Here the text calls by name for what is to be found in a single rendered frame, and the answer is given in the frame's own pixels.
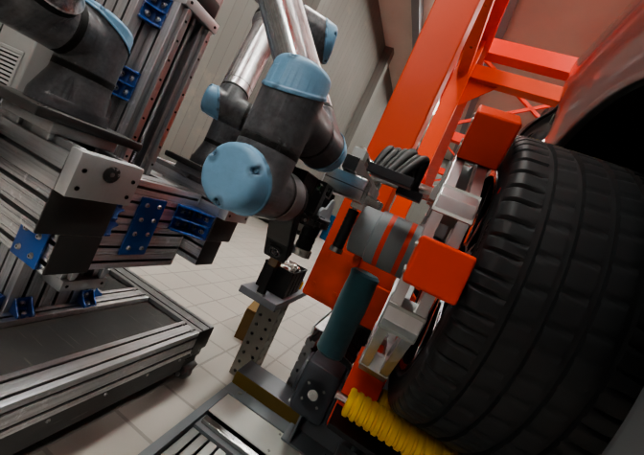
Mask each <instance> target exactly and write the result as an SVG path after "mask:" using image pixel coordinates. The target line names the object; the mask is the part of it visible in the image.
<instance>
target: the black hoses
mask: <svg viewBox="0 0 644 455"><path fill-rule="evenodd" d="M429 162H430V159H429V158H428V157H427V156H424V155H423V156H422V155H420V154H418V151H417V150H416V149H415V148H410V149H407V148H404V149H401V148H394V147H393V146H388V147H386V148H384V149H383V150H382V151H381V153H380V154H379V155H378V157H377V158H376V159H375V161H374V162H370V163H369V165H368V167H367V170H366V171H367V173H368V174H371V175H373V176H375V177H377V178H380V179H382V180H385V181H387V182H390V183H392V184H395V185H397V186H398V188H397V189H396V195H399V196H401V197H404V198H406V199H409V200H411V201H413V202H416V203H418V204H420V202H421V200H422V197H423V194H422V193H419V186H420V184H421V181H422V179H423V177H424V175H425V173H426V170H427V168H428V166H429Z"/></svg>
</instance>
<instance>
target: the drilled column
mask: <svg viewBox="0 0 644 455"><path fill-rule="evenodd" d="M287 309H288V305H287V306H285V307H282V308H280V309H278V310H275V311H272V310H270V309H268V308H266V307H264V306H262V305H261V304H259V307H258V309H257V311H256V313H255V315H254V318H253V320H252V322H251V324H250V326H249V329H248V331H247V333H246V335H245V337H244V339H243V341H242V343H241V346H240V349H239V351H238V353H237V355H236V357H235V360H234V362H233V364H232V366H231V368H230V371H229V373H230V374H232V375H235V374H236V372H235V371H234V370H235V369H236V371H237V370H238V369H239V368H241V367H242V366H243V365H245V364H246V363H248V362H249V361H250V360H252V361H254V362H255V363H257V364H258V365H260V366H262V364H263V361H264V359H265V356H266V354H267V352H268V349H269V347H270V345H271V343H272V341H273V338H274V336H275V334H276V332H277V330H278V328H279V326H280V324H281V322H282V320H283V317H284V315H285V313H286V311H287Z"/></svg>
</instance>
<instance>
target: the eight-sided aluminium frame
mask: <svg viewBox="0 0 644 455"><path fill-rule="evenodd" d="M458 150H459V148H457V150H456V151H455V153H454V157H453V159H452V164H451V167H450V169H449V171H448V175H447V177H446V180H445V182H444V183H443V184H442V186H441V188H440V190H439V192H438V193H437V195H436V198H435V200H434V202H433V204H432V206H430V207H429V209H428V211H427V213H425V216H424V218H423V220H422V223H421V225H420V226H423V227H424V226H425V227H424V229H423V231H422V233H421V235H420V237H421V236H428V237H430V238H433V236H434V234H435V231H436V229H437V227H438V225H439V223H442V224H445V225H447V226H449V227H451V230H450V232H449V235H448V238H447V240H446V242H445V244H446V245H449V246H451V247H453V248H455V249H458V248H459V246H460V244H461V242H462V240H463V238H464V236H465V234H466V232H467V231H468V229H469V228H470V227H471V226H472V223H473V221H474V218H475V215H476V213H477V210H478V208H479V205H480V202H481V200H482V197H480V195H481V192H482V188H483V185H484V181H485V177H486V173H487V169H488V168H485V167H482V166H479V165H476V164H474V163H472V162H469V161H466V160H463V159H460V158H458V157H457V156H456V155H457V152H458ZM464 163H465V164H468V166H467V167H470V169H469V171H470V172H471V178H470V181H469V184H468V187H467V189H466V191H462V190H460V189H457V188H455V186H456V183H457V181H458V178H459V175H460V173H461V170H462V168H463V166H465V165H464ZM414 290H415V286H412V285H410V284H407V283H405V282H404V281H403V273H402V276H401V278H400V279H399V278H397V277H396V279H395V281H394V283H393V284H392V289H391V291H390V294H389V296H388V298H387V300H386V302H385V305H384V307H383V309H382V311H381V314H380V316H379V319H378V321H376V323H375V325H374V327H373V329H372V331H371V333H370V336H369V338H368V340H369V341H368V343H367V346H366V348H365V349H364V351H363V353H362V355H361V357H360V359H359V361H358V363H359V364H358V367H359V368H360V369H361V370H362V371H364V372H366V373H367V374H369V375H371V376H373V377H375V378H376V379H378V380H380V381H381V382H384V381H385V379H387V380H388V378H389V376H390V374H391V372H392V371H393V369H394V368H395V367H396V365H397V364H398V363H399V361H400V360H401V358H402V357H403V355H404V354H405V353H406V351H407V350H408V348H409V347H410V346H411V345H414V344H415V342H416V340H417V338H418V337H419V335H420V333H421V331H422V329H423V328H424V326H425V324H426V321H427V317H428V313H429V311H430V308H431V306H432V304H433V302H434V300H435V298H436V297H434V296H432V295H430V294H428V293H426V292H424V291H423V292H422V294H421V296H420V298H419V300H418V302H417V304H416V303H414V302H412V301H410V298H411V296H412V294H413V292H414ZM397 336H398V337H397ZM396 338H397V339H396ZM380 345H382V346H384V347H383V350H382V353H379V352H377V350H378V349H379V347H380Z"/></svg>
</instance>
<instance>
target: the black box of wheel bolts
mask: <svg viewBox="0 0 644 455"><path fill-rule="evenodd" d="M268 261H269V259H266V260H265V263H264V266H263V269H262V271H261V273H260V275H259V277H258V280H257V282H256V285H260V283H261V280H262V278H263V276H264V274H265V271H266V269H267V267H268V264H267V263H268ZM307 271H308V269H306V268H304V267H303V266H301V265H299V264H297V263H296V262H292V261H290V260H289V259H287V260H286V261H285V262H284V263H281V265H280V267H279V268H277V270H276V272H275V274H274V276H273V278H272V281H271V283H270V285H269V287H268V289H267V291H269V292H271V293H272V294H274V295H276V296H278V297H279V298H281V299H285V298H286V297H288V296H289V295H291V294H293V293H295V292H297V291H298V289H299V287H300V285H301V283H302V282H303V279H304V277H305V275H306V273H307Z"/></svg>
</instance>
